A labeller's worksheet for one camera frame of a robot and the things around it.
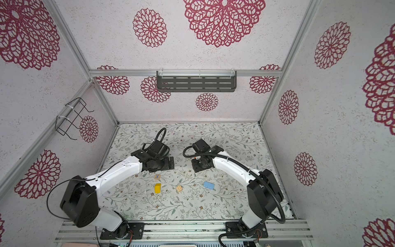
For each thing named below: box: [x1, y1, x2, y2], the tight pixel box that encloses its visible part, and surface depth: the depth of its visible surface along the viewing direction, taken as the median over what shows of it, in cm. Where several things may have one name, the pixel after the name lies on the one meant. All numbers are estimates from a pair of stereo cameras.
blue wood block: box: [203, 181, 215, 190], surface depth 90 cm
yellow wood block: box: [154, 183, 162, 194], surface depth 89 cm
